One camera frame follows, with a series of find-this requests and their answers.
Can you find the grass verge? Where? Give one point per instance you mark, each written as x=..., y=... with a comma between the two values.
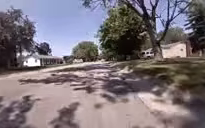
x=176, y=71

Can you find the large bare-branched tree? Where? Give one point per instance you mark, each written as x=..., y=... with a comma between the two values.
x=154, y=36

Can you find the round green tree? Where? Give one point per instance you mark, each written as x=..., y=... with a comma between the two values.
x=85, y=50

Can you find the beige house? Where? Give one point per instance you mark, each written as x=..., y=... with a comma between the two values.
x=175, y=50

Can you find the leafy green tree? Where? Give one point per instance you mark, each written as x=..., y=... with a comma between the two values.
x=121, y=31

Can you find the white low house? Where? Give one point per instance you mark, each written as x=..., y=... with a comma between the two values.
x=40, y=60

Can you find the grey asphalt road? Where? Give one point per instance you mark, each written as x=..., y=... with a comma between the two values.
x=73, y=96

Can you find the small dark tree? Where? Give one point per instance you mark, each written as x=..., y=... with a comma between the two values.
x=44, y=48

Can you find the grass strip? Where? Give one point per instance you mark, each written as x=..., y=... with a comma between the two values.
x=10, y=70

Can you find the white vehicle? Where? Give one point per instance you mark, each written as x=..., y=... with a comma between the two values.
x=147, y=54

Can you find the dark conifer tree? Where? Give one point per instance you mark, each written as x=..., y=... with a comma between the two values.
x=201, y=26

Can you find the large dark leafy tree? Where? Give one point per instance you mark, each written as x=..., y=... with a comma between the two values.
x=10, y=36

